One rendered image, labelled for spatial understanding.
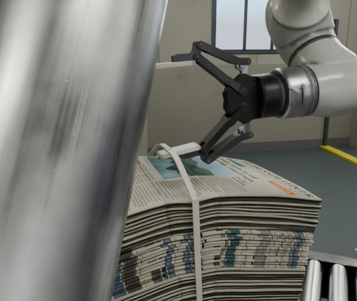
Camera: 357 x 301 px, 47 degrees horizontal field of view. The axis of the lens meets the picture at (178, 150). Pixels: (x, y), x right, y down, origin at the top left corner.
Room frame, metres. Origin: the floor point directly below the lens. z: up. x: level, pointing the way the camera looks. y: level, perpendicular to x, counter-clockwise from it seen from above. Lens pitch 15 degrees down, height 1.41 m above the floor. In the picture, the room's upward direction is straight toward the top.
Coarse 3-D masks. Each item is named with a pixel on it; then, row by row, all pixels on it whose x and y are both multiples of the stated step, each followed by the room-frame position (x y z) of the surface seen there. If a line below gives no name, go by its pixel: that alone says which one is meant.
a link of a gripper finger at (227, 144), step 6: (234, 132) 0.70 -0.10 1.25; (246, 132) 0.69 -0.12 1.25; (252, 132) 0.69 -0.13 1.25; (228, 138) 0.69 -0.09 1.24; (234, 138) 0.68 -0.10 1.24; (240, 138) 0.68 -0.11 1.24; (246, 138) 0.68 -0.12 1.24; (222, 144) 0.68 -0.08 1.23; (228, 144) 0.67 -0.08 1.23; (234, 144) 0.68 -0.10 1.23; (210, 150) 0.69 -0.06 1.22; (216, 150) 0.67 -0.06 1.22; (222, 150) 0.67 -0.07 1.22; (210, 156) 0.67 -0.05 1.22; (216, 156) 0.67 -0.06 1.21; (210, 162) 0.67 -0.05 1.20
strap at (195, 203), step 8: (192, 200) 0.52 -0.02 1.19; (192, 208) 0.52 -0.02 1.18; (200, 240) 0.52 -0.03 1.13; (200, 248) 0.52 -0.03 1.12; (200, 256) 0.52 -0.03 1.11; (200, 264) 0.52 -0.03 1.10; (200, 272) 0.52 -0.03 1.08; (200, 280) 0.52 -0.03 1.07; (200, 288) 0.52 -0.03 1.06; (200, 296) 0.52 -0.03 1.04
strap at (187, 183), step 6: (162, 144) 0.70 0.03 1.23; (168, 150) 0.65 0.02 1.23; (174, 156) 0.62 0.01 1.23; (180, 162) 0.60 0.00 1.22; (180, 168) 0.59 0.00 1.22; (186, 174) 0.57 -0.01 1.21; (186, 180) 0.56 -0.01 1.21; (186, 186) 0.55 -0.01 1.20; (192, 186) 0.55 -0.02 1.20; (192, 192) 0.54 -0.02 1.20; (192, 198) 0.53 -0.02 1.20
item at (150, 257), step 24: (144, 192) 0.58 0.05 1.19; (144, 216) 0.51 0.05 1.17; (144, 240) 0.51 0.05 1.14; (168, 240) 0.52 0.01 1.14; (120, 264) 0.50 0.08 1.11; (144, 264) 0.51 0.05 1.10; (168, 264) 0.52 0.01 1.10; (120, 288) 0.50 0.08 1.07; (144, 288) 0.50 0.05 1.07; (168, 288) 0.51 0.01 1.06
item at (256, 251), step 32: (192, 160) 0.75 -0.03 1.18; (224, 160) 0.80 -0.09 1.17; (224, 192) 0.56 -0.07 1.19; (256, 192) 0.57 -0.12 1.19; (288, 192) 0.59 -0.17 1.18; (224, 224) 0.55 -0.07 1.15; (256, 224) 0.56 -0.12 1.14; (288, 224) 0.57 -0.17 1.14; (224, 256) 0.54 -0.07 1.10; (256, 256) 0.55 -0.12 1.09; (288, 256) 0.57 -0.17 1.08; (224, 288) 0.54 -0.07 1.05; (256, 288) 0.55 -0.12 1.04; (288, 288) 0.56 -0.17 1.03
